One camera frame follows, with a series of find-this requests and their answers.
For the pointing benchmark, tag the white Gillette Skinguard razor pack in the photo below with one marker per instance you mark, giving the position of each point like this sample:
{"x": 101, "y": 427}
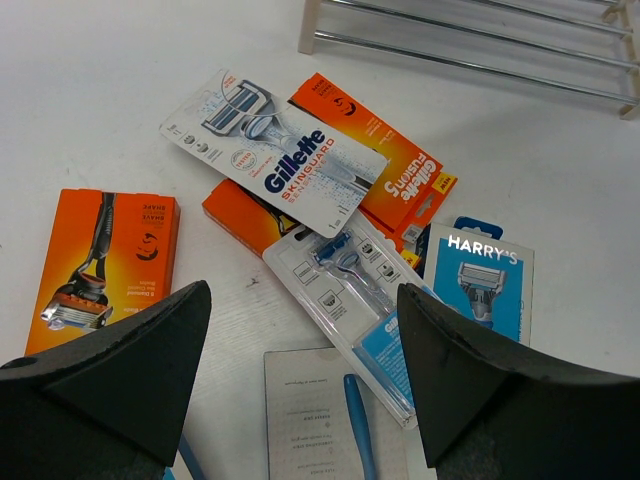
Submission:
{"x": 286, "y": 157}

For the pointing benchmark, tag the grey Harry's box blue razor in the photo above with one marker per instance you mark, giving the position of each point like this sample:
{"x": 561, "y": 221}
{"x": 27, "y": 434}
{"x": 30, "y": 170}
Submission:
{"x": 324, "y": 423}

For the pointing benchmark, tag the orange Gillette Fusion5 box middle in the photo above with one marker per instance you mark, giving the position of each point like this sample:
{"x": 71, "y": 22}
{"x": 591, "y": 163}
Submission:
{"x": 249, "y": 219}

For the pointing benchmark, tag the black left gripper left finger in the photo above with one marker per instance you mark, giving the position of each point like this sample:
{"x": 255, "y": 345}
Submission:
{"x": 110, "y": 404}

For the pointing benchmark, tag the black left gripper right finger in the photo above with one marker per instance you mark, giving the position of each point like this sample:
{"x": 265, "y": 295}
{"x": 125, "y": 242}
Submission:
{"x": 489, "y": 407}

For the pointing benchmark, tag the cream metal-rod shelf rack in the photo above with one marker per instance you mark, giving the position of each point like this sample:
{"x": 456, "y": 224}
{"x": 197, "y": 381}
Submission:
{"x": 581, "y": 48}

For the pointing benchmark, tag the clear Gillette blister pack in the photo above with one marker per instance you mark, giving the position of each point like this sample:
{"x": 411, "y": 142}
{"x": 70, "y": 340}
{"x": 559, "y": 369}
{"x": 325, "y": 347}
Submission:
{"x": 348, "y": 285}

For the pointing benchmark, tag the orange Gillette Fusion5 box left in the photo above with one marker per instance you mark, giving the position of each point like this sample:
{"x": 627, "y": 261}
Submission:
{"x": 110, "y": 255}

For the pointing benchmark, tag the orange Gillette Fusion5 box right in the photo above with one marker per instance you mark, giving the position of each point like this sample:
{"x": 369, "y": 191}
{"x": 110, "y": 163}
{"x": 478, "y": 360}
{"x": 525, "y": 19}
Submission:
{"x": 413, "y": 186}

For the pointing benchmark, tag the blue Harry's razor box right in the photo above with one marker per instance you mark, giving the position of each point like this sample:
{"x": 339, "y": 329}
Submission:
{"x": 485, "y": 279}

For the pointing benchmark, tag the blue Harry's razor box left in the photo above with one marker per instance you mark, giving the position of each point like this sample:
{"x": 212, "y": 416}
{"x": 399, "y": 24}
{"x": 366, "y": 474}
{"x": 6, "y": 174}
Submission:
{"x": 186, "y": 465}

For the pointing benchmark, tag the orange gillette fusion5 box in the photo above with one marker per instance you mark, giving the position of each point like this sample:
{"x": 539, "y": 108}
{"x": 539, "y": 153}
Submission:
{"x": 413, "y": 186}
{"x": 110, "y": 255}
{"x": 249, "y": 219}

